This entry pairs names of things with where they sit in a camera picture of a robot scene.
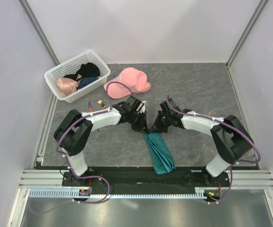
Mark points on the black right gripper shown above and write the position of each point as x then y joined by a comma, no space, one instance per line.
157,126

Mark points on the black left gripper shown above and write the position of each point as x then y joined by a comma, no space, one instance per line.
142,126

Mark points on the teal satin napkin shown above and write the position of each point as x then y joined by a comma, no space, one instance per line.
161,157

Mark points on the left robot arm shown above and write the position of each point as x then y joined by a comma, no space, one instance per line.
73,132

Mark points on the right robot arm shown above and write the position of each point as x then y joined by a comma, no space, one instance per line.
231,139

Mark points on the pink baseball cap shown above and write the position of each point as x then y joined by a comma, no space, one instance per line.
130,79

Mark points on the navy cloth in basket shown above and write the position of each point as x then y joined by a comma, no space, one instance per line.
86,81

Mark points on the black cloth in basket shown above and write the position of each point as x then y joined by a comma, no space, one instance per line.
88,70

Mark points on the pink cloth in basket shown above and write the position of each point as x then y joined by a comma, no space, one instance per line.
67,86

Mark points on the white plastic basket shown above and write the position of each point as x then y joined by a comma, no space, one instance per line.
71,67

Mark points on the black mounting base plate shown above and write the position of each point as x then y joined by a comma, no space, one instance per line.
190,177

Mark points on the aluminium frame rail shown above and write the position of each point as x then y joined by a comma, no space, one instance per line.
41,179

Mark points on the light blue cable duct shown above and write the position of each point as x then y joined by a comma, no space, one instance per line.
79,194

